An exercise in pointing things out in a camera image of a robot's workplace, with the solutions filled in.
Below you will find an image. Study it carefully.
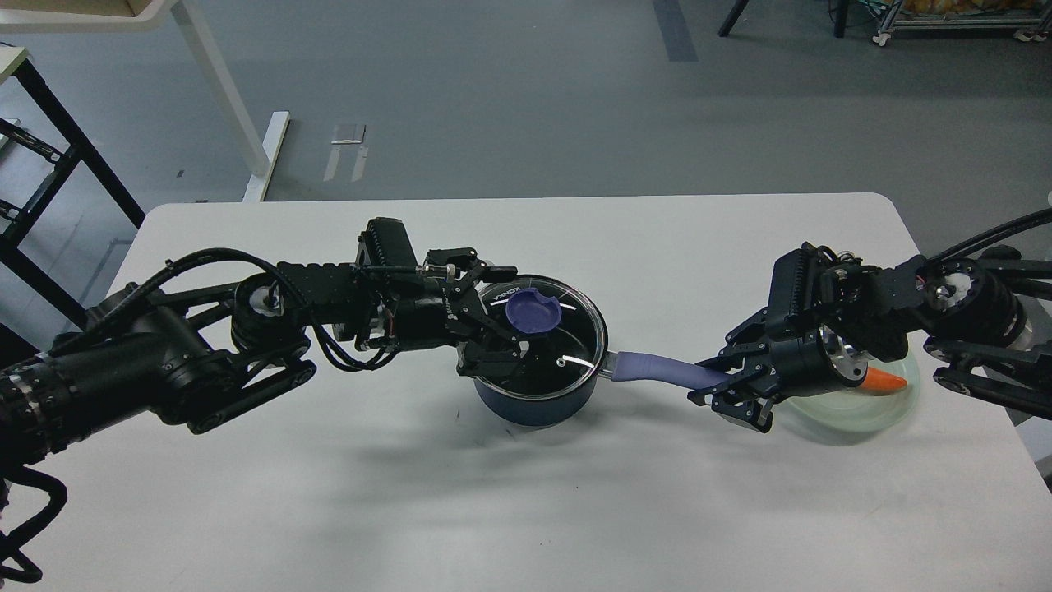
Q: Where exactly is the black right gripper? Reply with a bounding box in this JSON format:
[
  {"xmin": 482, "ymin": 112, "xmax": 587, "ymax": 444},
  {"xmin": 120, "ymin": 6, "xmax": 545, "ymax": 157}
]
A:
[{"xmin": 687, "ymin": 308, "xmax": 870, "ymax": 433}]

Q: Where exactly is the pale green plate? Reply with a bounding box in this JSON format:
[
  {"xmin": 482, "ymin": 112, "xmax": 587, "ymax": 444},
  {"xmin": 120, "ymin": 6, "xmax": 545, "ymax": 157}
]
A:
[{"xmin": 774, "ymin": 354, "xmax": 921, "ymax": 441}]

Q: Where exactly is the white table frame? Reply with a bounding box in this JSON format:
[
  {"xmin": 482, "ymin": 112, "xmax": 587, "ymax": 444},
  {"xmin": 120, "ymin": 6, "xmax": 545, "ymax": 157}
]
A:
[{"xmin": 1, "ymin": 1, "xmax": 292, "ymax": 203}]

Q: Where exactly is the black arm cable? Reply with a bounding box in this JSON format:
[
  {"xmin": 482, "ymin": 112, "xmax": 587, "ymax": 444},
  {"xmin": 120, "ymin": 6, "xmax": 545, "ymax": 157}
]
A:
[
  {"xmin": 0, "ymin": 465, "xmax": 68, "ymax": 585},
  {"xmin": 929, "ymin": 207, "xmax": 1052, "ymax": 266}
]

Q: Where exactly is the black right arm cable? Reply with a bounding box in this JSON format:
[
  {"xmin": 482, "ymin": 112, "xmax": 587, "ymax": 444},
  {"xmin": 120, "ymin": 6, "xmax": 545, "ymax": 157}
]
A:
[{"xmin": 929, "ymin": 207, "xmax": 1052, "ymax": 266}]

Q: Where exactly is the black metal rack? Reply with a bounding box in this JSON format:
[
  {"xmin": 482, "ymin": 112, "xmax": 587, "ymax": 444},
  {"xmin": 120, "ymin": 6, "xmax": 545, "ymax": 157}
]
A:
[{"xmin": 1, "ymin": 45, "xmax": 145, "ymax": 327}]

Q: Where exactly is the metal wheeled cart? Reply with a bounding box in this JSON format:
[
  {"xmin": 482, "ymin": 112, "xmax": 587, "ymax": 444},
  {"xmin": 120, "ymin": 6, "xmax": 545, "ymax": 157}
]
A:
[{"xmin": 871, "ymin": 1, "xmax": 1051, "ymax": 46}]

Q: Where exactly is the blue saucepan with handle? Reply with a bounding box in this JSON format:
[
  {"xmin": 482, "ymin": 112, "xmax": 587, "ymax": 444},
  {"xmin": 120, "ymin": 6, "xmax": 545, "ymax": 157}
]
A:
[{"xmin": 474, "ymin": 275, "xmax": 728, "ymax": 428}]

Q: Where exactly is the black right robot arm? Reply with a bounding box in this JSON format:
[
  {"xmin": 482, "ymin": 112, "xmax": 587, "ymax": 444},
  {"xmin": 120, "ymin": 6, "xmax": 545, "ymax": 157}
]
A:
[{"xmin": 688, "ymin": 209, "xmax": 1050, "ymax": 433}]

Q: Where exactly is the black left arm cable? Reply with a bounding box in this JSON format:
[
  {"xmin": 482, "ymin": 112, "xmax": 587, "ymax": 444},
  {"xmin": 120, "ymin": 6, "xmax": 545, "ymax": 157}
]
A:
[{"xmin": 0, "ymin": 465, "xmax": 68, "ymax": 585}]

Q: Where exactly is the orange toy carrot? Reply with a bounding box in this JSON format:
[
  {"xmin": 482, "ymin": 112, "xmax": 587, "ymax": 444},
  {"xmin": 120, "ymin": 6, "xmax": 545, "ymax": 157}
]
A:
[{"xmin": 858, "ymin": 367, "xmax": 909, "ymax": 396}]

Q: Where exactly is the glass pot lid blue knob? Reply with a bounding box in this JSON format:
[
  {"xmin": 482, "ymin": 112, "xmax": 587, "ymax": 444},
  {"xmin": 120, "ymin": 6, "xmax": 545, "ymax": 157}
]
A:
[{"xmin": 474, "ymin": 275, "xmax": 608, "ymax": 402}]

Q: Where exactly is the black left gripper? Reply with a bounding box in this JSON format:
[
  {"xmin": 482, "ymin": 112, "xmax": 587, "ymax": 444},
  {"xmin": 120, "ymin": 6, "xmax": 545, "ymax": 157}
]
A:
[{"xmin": 388, "ymin": 247, "xmax": 525, "ymax": 380}]

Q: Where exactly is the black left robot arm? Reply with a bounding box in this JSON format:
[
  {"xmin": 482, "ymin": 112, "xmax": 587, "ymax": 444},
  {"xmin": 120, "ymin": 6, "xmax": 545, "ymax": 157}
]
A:
[{"xmin": 2, "ymin": 217, "xmax": 524, "ymax": 467}]

